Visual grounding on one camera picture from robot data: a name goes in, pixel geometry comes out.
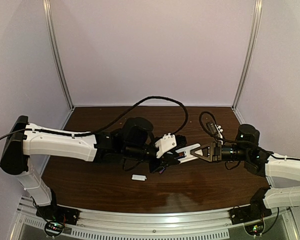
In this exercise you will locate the circuit board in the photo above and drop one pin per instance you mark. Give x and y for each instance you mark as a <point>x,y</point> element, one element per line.
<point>54,229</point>
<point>255,228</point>

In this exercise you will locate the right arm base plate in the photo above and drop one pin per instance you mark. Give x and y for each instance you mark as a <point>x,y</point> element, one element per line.
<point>248,213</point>

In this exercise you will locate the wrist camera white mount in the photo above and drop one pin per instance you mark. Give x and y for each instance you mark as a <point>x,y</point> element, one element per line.
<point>169,142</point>
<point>216,131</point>

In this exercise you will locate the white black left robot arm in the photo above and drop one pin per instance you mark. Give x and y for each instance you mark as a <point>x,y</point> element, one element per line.
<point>132,142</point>

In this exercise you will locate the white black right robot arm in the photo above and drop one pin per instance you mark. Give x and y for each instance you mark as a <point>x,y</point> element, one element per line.
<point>282,172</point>

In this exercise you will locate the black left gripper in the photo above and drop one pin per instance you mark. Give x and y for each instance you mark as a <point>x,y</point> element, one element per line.
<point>166,160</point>

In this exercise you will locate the left circuit board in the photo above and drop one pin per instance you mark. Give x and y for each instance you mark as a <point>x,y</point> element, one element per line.
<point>54,229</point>

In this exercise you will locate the aluminium frame post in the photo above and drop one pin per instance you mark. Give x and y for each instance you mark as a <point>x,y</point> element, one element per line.
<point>55,53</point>
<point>253,36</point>

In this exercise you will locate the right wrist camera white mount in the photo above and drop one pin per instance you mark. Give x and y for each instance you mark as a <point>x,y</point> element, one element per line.
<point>216,131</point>

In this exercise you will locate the front aluminium rail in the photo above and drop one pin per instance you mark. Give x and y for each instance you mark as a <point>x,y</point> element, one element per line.
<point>103,225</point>

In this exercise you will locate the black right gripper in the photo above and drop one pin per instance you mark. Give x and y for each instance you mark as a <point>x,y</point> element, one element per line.
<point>213,155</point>

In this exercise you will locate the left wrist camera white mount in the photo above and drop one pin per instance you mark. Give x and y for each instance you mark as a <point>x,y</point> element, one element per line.
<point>169,142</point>

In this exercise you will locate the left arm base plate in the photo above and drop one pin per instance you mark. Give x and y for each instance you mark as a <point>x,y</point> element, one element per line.
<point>58,214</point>

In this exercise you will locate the right circuit board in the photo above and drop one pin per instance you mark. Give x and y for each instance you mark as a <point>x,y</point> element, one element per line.
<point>255,228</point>

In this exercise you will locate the right aluminium frame post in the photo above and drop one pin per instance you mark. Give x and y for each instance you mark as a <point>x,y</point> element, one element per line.
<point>253,36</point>

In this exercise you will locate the left aluminium frame post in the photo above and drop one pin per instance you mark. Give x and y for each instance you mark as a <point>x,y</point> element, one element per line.
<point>55,53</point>

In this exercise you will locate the white remote control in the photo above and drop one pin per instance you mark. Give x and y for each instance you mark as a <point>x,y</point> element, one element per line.
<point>189,157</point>

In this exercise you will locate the white battery cover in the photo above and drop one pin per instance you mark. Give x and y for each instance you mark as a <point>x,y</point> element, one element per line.
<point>137,177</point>

